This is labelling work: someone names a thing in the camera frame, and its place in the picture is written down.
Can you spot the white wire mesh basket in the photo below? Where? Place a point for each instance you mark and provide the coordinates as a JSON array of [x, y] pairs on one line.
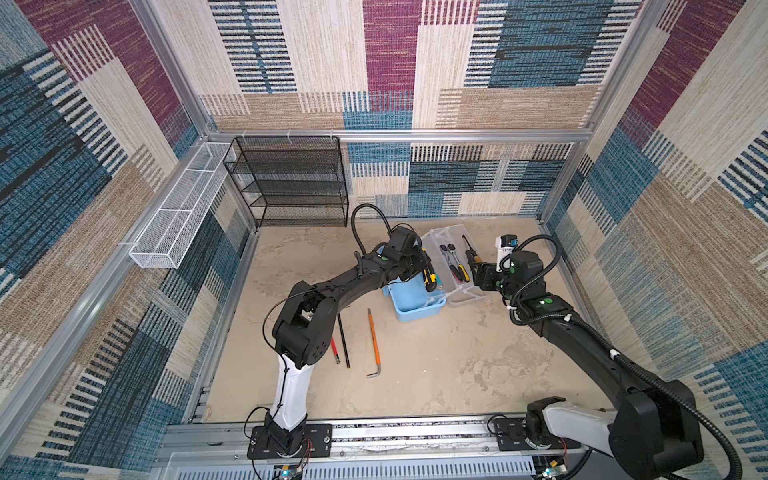
[[165, 241]]

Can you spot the yellow handled wrench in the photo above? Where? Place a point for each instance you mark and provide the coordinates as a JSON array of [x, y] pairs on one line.
[[459, 266]]

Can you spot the orange pencil tool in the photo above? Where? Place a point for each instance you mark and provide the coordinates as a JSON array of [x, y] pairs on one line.
[[376, 351]]

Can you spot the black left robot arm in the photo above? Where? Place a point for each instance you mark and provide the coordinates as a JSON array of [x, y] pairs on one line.
[[304, 327]]

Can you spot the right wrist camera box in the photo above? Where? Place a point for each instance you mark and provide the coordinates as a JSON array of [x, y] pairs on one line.
[[504, 245]]

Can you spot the light blue plastic tool box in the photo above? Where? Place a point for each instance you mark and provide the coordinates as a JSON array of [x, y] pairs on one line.
[[447, 282]]

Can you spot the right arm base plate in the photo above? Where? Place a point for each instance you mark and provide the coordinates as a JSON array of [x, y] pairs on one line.
[[512, 435]]

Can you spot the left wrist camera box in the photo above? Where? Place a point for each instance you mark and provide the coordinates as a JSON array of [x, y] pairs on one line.
[[416, 238]]

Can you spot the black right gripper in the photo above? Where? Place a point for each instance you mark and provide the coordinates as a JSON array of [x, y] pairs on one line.
[[483, 276]]

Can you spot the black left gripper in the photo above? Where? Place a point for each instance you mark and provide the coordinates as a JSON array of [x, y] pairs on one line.
[[421, 261]]

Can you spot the wooden handled screwdriver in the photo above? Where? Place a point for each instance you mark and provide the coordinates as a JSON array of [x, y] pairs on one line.
[[472, 255]]

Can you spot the black wire mesh shelf rack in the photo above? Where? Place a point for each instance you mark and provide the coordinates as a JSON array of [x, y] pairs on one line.
[[290, 181]]

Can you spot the black hex key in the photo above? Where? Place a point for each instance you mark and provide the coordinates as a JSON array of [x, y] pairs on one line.
[[344, 342]]

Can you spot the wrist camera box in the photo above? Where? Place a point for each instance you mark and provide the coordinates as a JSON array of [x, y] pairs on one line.
[[416, 238], [504, 245]]

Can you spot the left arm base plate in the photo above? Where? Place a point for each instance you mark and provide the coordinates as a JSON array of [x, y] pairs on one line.
[[273, 442]]

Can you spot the red hex key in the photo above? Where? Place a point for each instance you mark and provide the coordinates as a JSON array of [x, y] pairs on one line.
[[335, 351]]

